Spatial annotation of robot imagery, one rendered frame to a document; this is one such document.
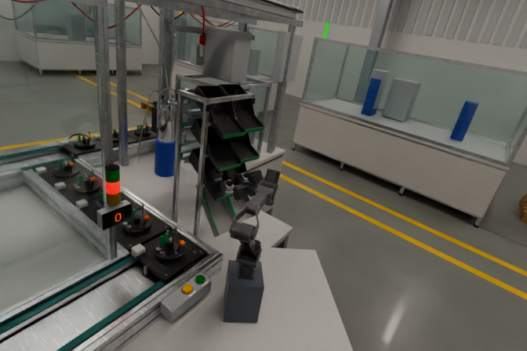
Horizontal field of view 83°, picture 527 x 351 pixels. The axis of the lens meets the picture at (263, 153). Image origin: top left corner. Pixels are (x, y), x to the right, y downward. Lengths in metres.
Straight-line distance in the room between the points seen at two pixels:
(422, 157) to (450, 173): 0.40
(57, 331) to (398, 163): 4.38
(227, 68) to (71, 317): 1.78
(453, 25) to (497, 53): 1.20
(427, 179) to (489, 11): 5.38
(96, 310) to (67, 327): 0.10
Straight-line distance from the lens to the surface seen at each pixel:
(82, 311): 1.42
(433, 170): 4.78
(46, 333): 1.39
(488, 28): 9.18
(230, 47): 2.36
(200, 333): 1.37
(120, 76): 2.29
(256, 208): 1.00
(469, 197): 4.83
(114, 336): 1.28
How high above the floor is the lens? 1.97
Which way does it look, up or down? 22 degrees down
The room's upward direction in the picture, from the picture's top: 10 degrees clockwise
